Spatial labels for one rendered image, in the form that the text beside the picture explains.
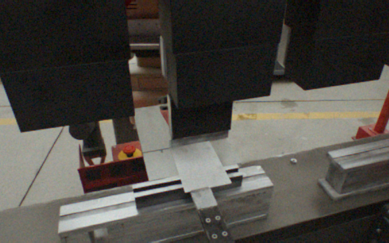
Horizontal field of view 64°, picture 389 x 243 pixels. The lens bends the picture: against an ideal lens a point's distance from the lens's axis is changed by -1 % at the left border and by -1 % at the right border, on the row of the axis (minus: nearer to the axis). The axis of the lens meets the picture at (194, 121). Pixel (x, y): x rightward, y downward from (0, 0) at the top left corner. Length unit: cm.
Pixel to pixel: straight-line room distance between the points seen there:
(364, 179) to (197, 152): 38
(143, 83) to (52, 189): 111
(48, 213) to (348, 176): 64
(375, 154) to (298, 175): 17
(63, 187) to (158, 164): 155
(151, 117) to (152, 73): 52
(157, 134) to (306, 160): 39
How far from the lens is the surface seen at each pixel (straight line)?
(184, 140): 51
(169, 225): 60
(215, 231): 49
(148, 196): 56
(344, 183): 75
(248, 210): 65
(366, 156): 76
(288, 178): 79
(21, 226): 75
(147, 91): 129
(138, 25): 116
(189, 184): 56
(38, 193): 215
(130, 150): 96
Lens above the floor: 140
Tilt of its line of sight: 33 degrees down
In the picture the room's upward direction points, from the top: straight up
